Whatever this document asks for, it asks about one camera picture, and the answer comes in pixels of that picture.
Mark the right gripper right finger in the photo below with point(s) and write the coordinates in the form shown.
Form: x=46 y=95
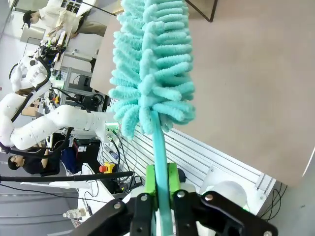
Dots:
x=197 y=211

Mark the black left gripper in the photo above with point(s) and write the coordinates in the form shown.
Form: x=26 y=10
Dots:
x=49 y=52

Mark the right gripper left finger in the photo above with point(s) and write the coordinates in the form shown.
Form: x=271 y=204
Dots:
x=144 y=204

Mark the teal microfiber duster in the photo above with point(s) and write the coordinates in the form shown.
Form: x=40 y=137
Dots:
x=160 y=61

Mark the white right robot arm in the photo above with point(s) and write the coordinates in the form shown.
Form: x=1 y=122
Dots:
x=226 y=194

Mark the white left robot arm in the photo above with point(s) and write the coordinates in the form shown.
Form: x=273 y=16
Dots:
x=69 y=118

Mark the black power adapter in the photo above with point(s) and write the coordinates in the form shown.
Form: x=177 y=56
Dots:
x=137 y=180

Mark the person in white shirt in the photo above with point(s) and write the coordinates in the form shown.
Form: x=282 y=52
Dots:
x=61 y=12

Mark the yellow emergency stop button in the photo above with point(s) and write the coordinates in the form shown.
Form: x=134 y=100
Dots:
x=108 y=167

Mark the clear water bottle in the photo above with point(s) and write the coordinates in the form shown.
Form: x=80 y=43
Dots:
x=73 y=213

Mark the black tripod pole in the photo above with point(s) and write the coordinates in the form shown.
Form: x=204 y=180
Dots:
x=73 y=177

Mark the black controller box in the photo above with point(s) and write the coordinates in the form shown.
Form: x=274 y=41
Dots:
x=86 y=150

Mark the person in black shirt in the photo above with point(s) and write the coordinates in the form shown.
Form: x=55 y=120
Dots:
x=32 y=164

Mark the aluminium rail base plate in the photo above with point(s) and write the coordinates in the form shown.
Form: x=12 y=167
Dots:
x=187 y=152

